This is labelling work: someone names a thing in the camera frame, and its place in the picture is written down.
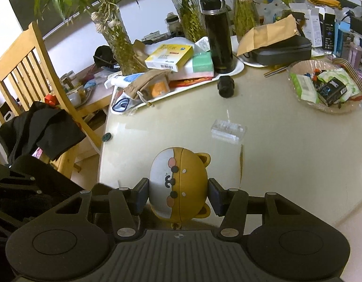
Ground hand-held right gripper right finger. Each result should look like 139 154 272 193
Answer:
207 178 308 240

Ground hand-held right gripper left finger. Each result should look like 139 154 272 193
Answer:
55 178 150 240

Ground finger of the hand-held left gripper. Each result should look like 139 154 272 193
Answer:
0 164 44 197

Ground brown bear shaped case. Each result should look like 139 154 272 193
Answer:
149 147 212 230

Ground thin brown stick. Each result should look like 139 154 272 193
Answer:
239 145 245 187

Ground black cloth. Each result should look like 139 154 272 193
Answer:
0 101 87 165

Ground clear plastic box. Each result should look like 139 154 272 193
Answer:
210 119 248 145

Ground blue white face mask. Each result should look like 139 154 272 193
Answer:
112 97 132 114

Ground glass jar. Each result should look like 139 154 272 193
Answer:
60 71 88 106

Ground short black cylinder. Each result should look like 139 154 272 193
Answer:
218 76 235 98

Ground white tray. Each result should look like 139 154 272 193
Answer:
110 37 245 115

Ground wooden chair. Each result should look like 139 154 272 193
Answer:
0 22 107 180

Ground white blue tube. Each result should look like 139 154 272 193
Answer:
105 73 149 89

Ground pink flat box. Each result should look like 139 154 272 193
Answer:
169 70 215 82

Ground green tissue pack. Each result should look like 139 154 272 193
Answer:
190 52 215 74

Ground white plate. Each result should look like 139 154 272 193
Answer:
234 51 270 68

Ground striped thin sticks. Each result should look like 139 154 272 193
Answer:
263 65 290 78

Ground green white packet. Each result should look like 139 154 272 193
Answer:
290 73 321 104

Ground yellow white box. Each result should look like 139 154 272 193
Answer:
145 43 194 72

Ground black cap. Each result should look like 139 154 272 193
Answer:
94 45 116 65

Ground glass bowl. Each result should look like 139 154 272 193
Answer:
287 59 362 115

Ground glass vase with rooted bamboo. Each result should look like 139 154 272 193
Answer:
34 0 148 76

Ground black packet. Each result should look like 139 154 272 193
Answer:
315 78 349 106

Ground black thermos bottle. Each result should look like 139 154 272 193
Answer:
200 0 234 74

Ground black zip case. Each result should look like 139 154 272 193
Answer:
244 35 313 67

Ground brown paper envelope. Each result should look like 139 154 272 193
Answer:
237 14 301 57

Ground white green wipes pack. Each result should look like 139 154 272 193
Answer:
318 68 361 101

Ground vase with dried flowers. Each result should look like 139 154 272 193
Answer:
225 0 261 37

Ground white carton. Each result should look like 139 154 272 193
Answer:
304 7 327 48

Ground black carton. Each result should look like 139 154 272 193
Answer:
322 13 337 51

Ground pink bottle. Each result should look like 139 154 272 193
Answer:
347 34 362 68

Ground blue carton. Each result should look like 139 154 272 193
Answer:
334 22 355 58

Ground yellow cloth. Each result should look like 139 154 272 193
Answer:
306 0 342 9

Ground black device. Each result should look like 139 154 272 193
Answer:
350 15 362 40

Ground brown drawstring pouch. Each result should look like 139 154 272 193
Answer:
124 70 170 103

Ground rainbow ribbon cable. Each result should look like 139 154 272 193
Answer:
332 58 362 92

